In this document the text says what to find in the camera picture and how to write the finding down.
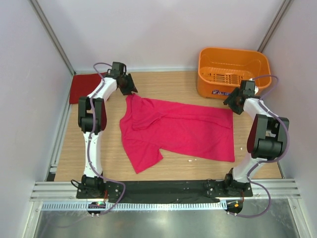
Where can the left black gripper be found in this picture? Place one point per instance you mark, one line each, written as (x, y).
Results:
(131, 87)

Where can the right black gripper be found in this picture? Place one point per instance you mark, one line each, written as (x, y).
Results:
(229, 101)

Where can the pink t shirt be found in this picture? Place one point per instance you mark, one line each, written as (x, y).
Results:
(150, 125)

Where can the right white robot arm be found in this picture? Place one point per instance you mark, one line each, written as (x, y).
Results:
(267, 142)

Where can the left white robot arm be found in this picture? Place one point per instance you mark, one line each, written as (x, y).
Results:
(92, 121)

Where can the orange plastic basket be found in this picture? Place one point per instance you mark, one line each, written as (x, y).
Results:
(221, 70)

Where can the folded dark red t shirt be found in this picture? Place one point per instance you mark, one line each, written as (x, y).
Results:
(82, 85)

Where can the aluminium frame rail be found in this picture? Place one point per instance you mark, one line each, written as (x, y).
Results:
(65, 191)

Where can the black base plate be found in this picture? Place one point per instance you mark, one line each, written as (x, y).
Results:
(166, 192)

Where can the white slotted cable duct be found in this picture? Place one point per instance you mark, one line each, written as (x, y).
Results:
(101, 206)

